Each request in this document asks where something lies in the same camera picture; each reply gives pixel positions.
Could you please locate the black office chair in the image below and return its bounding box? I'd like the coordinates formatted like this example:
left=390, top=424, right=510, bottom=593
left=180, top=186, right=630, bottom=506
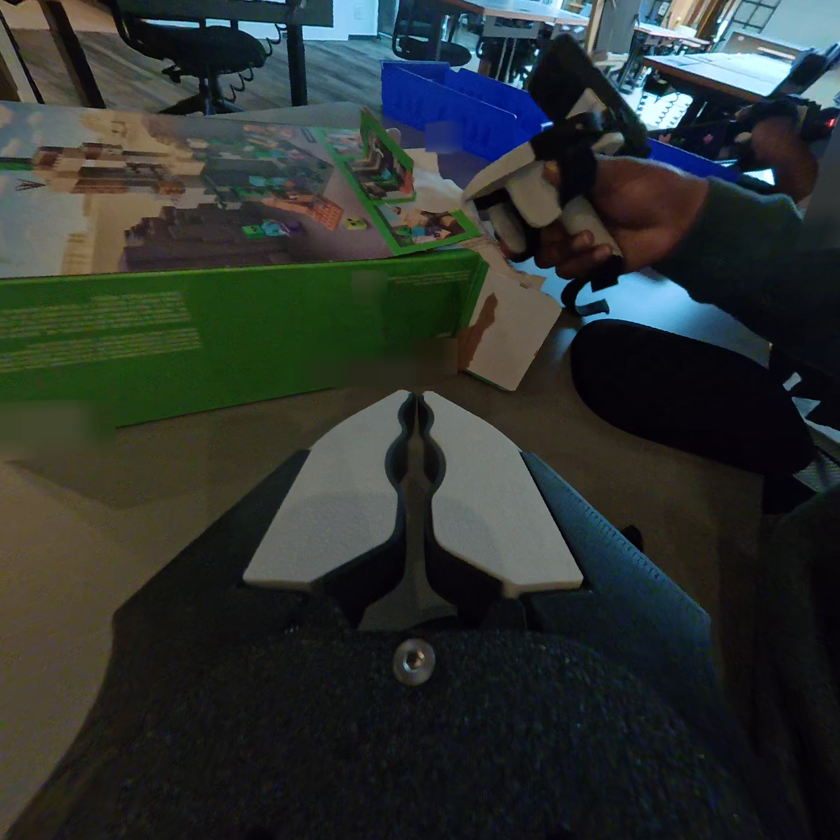
left=108, top=0, right=271, bottom=116
left=392, top=0, right=473, bottom=68

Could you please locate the person's green sweatshirt torso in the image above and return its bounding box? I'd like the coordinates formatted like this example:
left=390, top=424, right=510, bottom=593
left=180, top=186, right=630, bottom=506
left=761, top=486, right=840, bottom=840

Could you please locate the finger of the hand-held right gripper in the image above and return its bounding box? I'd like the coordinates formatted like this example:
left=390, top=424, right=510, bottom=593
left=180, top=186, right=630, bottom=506
left=489, top=197, right=529, bottom=258
left=462, top=141, right=549, bottom=201

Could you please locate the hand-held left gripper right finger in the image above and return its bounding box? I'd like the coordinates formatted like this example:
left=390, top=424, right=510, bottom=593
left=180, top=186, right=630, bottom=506
left=419, top=390, right=585, bottom=598

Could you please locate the grey desk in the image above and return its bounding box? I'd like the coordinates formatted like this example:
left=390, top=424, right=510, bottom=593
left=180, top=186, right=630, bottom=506
left=0, top=98, right=788, bottom=828

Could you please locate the green toy brick box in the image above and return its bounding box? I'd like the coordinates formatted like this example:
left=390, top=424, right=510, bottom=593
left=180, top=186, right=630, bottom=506
left=0, top=101, right=564, bottom=427

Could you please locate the person's right hand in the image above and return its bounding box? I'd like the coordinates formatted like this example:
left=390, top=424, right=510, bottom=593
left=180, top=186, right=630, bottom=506
left=535, top=156, right=710, bottom=280

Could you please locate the wooden office table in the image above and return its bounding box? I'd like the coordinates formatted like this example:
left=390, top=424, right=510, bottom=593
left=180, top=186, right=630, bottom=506
left=453, top=0, right=592, bottom=73
left=643, top=51, right=811, bottom=142

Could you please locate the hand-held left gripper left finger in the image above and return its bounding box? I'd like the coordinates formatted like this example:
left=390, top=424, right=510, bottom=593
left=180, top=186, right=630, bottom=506
left=243, top=390, right=417, bottom=592

